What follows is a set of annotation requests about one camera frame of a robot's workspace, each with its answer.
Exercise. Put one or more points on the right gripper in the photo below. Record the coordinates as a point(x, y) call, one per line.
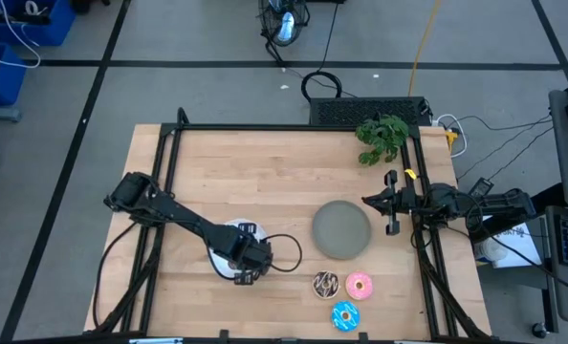
point(406, 200)

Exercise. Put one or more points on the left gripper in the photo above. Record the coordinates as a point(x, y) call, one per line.
point(242, 253)

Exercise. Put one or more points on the chocolate glazed donut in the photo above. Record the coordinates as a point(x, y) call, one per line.
point(320, 289)

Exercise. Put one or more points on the pink glazed donut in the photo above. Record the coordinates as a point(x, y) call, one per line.
point(352, 291)

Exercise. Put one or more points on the blue glazed donut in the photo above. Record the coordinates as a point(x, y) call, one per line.
point(338, 322)

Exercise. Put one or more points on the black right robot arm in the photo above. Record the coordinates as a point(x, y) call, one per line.
point(501, 204)

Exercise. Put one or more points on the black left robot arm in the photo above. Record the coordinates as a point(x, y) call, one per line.
point(188, 220)

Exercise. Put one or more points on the white round plate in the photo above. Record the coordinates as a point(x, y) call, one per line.
point(223, 265)

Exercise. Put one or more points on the yellow tag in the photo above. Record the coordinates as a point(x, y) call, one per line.
point(410, 174)

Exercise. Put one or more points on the grey-green round plate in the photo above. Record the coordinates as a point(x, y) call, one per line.
point(341, 229)

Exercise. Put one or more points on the green potted plant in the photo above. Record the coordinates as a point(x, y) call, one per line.
point(383, 137)

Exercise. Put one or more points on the black mesh computer case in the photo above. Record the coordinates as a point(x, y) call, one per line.
point(367, 111)

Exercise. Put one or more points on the yellow plug connector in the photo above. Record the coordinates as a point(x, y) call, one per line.
point(451, 138)

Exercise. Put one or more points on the black power adapter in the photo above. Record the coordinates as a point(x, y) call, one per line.
point(481, 186)

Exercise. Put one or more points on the silver metal bar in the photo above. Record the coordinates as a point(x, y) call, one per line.
point(152, 340)

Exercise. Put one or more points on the white printed paper box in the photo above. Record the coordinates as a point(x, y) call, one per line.
point(516, 246)

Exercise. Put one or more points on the black floor fan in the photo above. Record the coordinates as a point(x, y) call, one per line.
point(284, 24)

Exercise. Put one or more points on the black chair caster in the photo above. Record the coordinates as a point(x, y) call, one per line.
point(537, 329)

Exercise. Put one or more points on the blue storage bin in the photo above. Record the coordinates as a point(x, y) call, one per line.
point(6, 81)
point(54, 28)

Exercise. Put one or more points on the black metal table frame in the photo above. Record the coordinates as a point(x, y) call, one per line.
point(265, 127)

